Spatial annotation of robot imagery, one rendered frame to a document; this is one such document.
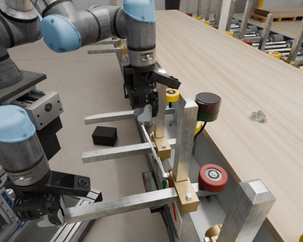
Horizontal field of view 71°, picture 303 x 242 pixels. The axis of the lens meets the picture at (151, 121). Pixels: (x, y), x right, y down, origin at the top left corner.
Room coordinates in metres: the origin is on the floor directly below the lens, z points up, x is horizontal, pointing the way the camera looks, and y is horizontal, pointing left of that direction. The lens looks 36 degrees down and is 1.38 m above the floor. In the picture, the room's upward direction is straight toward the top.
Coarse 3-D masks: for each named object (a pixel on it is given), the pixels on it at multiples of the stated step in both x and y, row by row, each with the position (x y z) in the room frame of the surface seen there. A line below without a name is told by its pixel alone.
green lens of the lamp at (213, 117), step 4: (200, 112) 0.41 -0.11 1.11; (216, 112) 0.41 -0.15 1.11; (200, 116) 0.41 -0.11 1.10; (204, 116) 0.40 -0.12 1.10; (208, 116) 0.40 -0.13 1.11; (212, 116) 0.40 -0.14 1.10; (216, 116) 0.41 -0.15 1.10; (200, 120) 0.41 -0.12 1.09; (204, 120) 0.40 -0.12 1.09; (208, 120) 0.40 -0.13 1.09; (212, 120) 0.40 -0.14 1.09
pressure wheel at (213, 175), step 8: (208, 168) 0.42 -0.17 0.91; (216, 168) 0.42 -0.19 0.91; (200, 176) 0.39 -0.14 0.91; (208, 176) 0.39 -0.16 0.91; (216, 176) 0.39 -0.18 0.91; (224, 176) 0.39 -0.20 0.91; (200, 184) 0.38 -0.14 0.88; (208, 184) 0.37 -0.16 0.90; (216, 184) 0.36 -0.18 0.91; (224, 184) 0.37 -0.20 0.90; (216, 192) 0.36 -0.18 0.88
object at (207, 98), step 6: (198, 96) 0.44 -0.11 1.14; (204, 96) 0.44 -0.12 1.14; (210, 96) 0.44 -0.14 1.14; (216, 96) 0.44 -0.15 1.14; (204, 102) 0.41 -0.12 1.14; (210, 102) 0.41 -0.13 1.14; (216, 102) 0.41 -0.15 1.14; (198, 120) 0.41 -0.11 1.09; (204, 126) 0.43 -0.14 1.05; (198, 132) 0.43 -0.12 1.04
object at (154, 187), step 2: (148, 172) 0.58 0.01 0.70; (150, 172) 0.58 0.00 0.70; (148, 174) 0.57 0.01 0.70; (150, 174) 0.57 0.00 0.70; (150, 176) 0.56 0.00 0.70; (152, 176) 0.56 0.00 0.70; (150, 178) 0.55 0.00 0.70; (152, 178) 0.55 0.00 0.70; (150, 180) 0.54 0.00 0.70; (152, 180) 0.54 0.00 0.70; (150, 182) 0.53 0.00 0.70; (152, 182) 0.53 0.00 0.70; (154, 182) 0.53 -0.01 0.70; (152, 184) 0.52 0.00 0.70; (154, 184) 0.52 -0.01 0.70; (152, 186) 0.51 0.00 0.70; (154, 186) 0.51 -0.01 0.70; (152, 188) 0.50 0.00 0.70; (154, 188) 0.50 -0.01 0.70; (156, 188) 0.50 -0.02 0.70; (152, 190) 0.49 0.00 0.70; (154, 190) 0.49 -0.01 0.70; (156, 190) 0.49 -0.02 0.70; (158, 206) 0.43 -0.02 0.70
